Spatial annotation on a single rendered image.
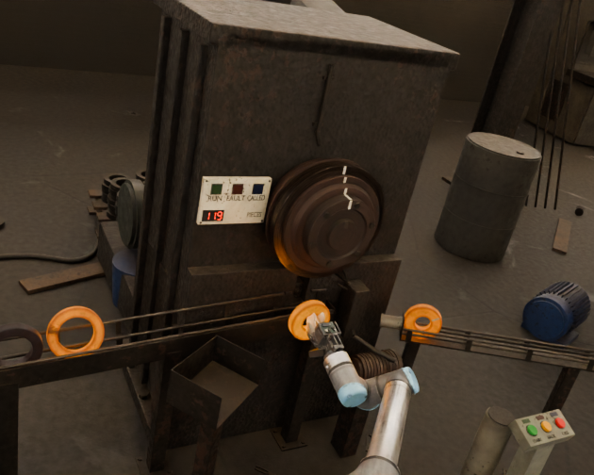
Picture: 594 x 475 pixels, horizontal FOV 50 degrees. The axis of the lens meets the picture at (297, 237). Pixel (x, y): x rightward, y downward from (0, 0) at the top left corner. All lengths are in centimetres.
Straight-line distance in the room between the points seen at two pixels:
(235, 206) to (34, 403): 134
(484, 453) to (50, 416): 182
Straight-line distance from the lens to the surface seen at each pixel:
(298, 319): 230
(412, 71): 253
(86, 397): 315
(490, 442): 277
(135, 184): 355
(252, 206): 237
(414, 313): 273
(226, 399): 229
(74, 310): 232
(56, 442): 296
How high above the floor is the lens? 209
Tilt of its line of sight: 26 degrees down
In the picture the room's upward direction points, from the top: 13 degrees clockwise
